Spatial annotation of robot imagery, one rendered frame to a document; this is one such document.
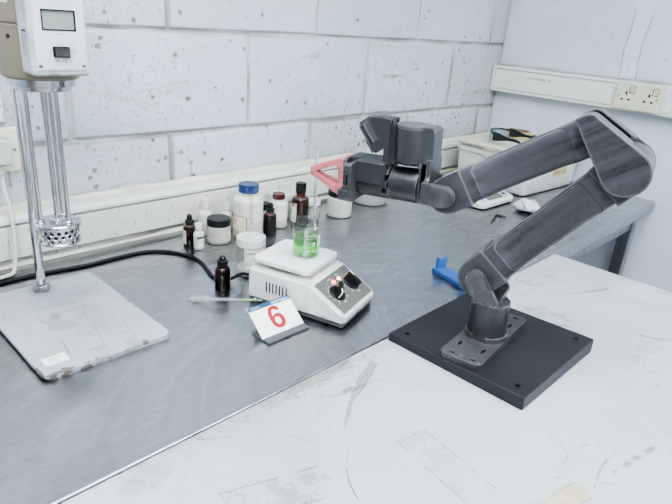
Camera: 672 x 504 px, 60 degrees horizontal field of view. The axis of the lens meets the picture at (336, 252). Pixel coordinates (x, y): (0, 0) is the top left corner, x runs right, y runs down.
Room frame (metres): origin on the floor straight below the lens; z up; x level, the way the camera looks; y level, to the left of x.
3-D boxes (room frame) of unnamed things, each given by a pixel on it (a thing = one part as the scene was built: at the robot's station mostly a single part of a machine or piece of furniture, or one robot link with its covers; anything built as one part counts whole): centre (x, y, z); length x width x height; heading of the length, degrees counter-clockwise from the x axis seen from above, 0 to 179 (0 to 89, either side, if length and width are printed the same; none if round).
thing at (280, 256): (0.99, 0.07, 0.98); 0.12 x 0.12 x 0.01; 65
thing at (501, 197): (1.81, -0.40, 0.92); 0.26 x 0.19 x 0.05; 45
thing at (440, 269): (1.14, -0.25, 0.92); 0.10 x 0.03 x 0.04; 32
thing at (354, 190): (0.96, -0.05, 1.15); 0.10 x 0.07 x 0.07; 155
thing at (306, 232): (0.99, 0.06, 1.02); 0.06 x 0.05 x 0.08; 105
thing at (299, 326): (0.87, 0.09, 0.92); 0.09 x 0.06 x 0.04; 137
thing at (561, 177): (2.06, -0.62, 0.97); 0.37 x 0.31 x 0.14; 134
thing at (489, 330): (0.85, -0.26, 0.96); 0.20 x 0.07 x 0.08; 144
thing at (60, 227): (0.85, 0.44, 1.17); 0.07 x 0.07 x 0.25
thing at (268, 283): (0.98, 0.05, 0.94); 0.22 x 0.13 x 0.08; 65
